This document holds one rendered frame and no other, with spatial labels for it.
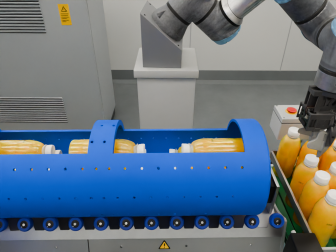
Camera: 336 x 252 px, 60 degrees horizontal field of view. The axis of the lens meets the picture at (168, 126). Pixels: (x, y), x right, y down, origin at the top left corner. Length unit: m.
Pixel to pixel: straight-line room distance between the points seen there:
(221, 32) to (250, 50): 2.32
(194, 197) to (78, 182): 0.30
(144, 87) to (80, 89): 1.13
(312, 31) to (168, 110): 0.91
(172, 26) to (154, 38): 0.10
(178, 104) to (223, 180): 0.85
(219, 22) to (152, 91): 0.47
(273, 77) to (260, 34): 0.60
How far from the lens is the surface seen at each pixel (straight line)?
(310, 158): 0.99
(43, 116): 2.82
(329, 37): 0.80
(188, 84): 1.49
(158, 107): 1.56
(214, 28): 1.47
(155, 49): 1.44
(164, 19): 1.45
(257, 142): 0.80
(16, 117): 2.93
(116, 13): 3.59
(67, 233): 0.98
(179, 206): 0.80
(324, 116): 0.86
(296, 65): 4.04
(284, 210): 1.09
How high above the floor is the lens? 1.70
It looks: 35 degrees down
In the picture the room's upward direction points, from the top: straight up
